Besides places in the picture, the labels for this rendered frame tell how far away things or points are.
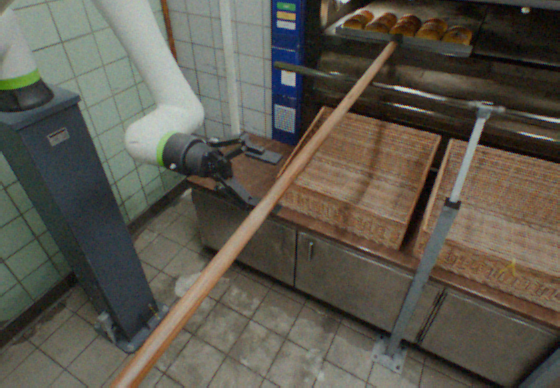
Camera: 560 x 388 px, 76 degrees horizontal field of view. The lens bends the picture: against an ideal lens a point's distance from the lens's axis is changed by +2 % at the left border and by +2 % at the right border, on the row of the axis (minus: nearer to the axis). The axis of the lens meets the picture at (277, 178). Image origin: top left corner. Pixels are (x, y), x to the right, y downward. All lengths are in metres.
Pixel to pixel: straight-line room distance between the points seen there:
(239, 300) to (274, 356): 0.34
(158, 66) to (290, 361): 1.39
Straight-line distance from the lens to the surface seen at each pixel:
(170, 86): 0.91
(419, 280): 1.41
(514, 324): 1.57
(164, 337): 0.57
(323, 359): 1.84
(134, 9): 0.89
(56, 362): 2.08
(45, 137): 1.21
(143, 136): 0.86
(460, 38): 1.63
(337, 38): 1.67
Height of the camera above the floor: 1.67
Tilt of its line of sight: 39 degrees down
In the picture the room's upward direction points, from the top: straight up
